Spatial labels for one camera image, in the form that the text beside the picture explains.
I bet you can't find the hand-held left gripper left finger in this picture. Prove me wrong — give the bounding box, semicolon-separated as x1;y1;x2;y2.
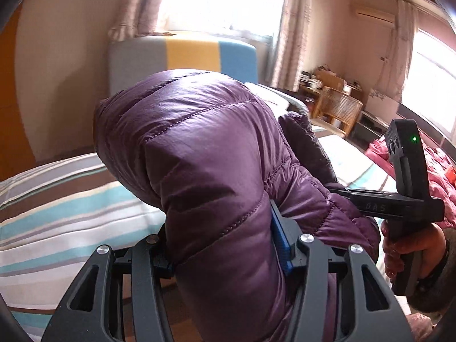
42;233;175;342

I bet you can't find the beige patterned curtain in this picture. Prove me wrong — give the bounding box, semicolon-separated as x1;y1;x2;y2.
107;0;168;41
271;0;314;91
386;0;419;100

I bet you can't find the pink cloth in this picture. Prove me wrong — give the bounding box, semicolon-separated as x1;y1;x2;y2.
365;137;456;229

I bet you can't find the bedroom window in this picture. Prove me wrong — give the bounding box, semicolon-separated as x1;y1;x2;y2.
157;0;286;40

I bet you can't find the low white cabinet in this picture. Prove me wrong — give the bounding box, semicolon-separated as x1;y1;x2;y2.
358;110;389;136

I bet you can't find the purple quilted down jacket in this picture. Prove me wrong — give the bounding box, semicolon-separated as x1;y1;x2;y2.
93;69;381;342

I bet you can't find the striped bed sheet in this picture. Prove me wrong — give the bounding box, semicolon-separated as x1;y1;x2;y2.
0;89;403;342

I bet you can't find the cluttered wooden desk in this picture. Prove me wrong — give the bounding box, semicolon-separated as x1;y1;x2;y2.
297;66;364;115

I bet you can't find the person's right forearm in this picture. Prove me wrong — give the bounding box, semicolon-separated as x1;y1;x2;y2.
406;228;456;314

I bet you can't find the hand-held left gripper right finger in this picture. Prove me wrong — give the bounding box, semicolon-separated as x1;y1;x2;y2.
269;199;414;342

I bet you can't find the white wall air conditioner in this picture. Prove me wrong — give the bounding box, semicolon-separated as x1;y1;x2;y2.
351;2;396;25

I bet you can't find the orange wooden wardrobe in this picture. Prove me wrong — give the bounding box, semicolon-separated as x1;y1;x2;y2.
0;14;36;182

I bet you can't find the person's right hand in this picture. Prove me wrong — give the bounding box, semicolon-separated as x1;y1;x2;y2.
380;221;447;286

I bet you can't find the white deer print pillow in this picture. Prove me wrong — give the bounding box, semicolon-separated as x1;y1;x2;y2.
246;84;310;115

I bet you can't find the grey yellow blue headboard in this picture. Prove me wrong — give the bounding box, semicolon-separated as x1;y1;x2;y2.
108;36;259;97

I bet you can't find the rattan chair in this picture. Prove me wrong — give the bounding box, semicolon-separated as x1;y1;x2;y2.
315;86;364;138

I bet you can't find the bright side window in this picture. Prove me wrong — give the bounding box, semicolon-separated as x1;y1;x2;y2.
401;28;456;132

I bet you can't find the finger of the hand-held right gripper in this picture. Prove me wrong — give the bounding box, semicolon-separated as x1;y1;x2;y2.
323;182;362;218

